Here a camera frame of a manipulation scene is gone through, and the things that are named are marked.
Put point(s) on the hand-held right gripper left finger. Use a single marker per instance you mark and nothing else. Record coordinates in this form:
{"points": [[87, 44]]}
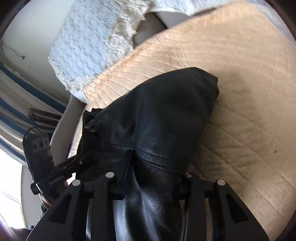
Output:
{"points": [[108, 185]]}

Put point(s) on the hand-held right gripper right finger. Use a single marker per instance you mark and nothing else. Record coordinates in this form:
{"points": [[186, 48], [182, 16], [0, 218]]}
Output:
{"points": [[194, 187]]}

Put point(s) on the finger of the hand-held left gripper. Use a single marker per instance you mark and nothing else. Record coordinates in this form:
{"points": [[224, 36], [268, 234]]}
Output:
{"points": [[78, 161]]}

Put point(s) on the black leather jacket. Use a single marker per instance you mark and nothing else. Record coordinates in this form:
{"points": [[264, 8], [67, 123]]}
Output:
{"points": [[161, 120]]}

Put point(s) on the person's left forearm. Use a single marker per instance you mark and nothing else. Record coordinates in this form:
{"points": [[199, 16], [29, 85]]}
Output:
{"points": [[46, 208]]}

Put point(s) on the beige sofa armrest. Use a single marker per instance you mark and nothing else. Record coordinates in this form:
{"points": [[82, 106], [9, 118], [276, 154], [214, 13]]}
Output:
{"points": [[63, 125]]}

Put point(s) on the dark wooden chair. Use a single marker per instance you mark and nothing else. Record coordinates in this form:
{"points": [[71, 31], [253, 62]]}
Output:
{"points": [[44, 115]]}

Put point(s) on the blue striped curtain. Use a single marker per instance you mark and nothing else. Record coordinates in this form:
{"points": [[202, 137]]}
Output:
{"points": [[13, 97]]}

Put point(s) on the beige quilted mat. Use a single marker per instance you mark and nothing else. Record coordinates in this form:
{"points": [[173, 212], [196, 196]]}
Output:
{"points": [[242, 81]]}

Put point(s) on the blue-grey quilted lace-trimmed cover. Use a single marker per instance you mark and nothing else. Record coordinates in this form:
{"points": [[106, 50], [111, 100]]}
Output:
{"points": [[87, 41]]}

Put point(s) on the grey sofa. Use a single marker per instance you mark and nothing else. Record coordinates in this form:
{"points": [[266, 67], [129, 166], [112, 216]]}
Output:
{"points": [[150, 30]]}

